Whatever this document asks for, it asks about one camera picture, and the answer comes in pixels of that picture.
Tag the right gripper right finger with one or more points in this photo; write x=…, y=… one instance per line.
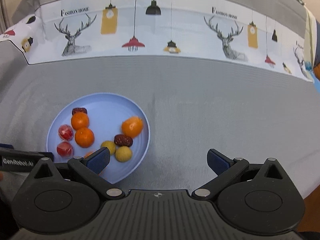
x=228, y=171

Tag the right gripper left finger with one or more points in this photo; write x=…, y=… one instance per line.
x=87, y=170

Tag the orange mandarin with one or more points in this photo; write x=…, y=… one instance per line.
x=132, y=127
x=84, y=137
x=79, y=120

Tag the red fruit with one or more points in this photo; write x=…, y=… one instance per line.
x=65, y=132
x=64, y=149

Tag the orange kumquat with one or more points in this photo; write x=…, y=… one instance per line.
x=88, y=154

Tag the small yellow fruit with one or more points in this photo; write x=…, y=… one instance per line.
x=110, y=145

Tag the yellow round fruit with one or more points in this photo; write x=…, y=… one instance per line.
x=123, y=154

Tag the dark red jujube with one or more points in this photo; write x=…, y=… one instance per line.
x=123, y=140
x=79, y=110

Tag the light blue plate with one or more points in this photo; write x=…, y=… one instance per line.
x=106, y=112

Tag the grey deer-print sofa cover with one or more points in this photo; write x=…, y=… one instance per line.
x=234, y=75

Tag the orange cushion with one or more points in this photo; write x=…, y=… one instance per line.
x=316, y=71

